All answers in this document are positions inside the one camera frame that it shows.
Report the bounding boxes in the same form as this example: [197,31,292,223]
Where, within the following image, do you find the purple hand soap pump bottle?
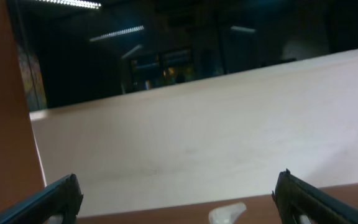
[208,202,247,224]

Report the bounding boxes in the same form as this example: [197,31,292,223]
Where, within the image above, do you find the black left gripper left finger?
[0,174,83,224]

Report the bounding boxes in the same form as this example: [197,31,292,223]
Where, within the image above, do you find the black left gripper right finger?
[272,169,358,224]

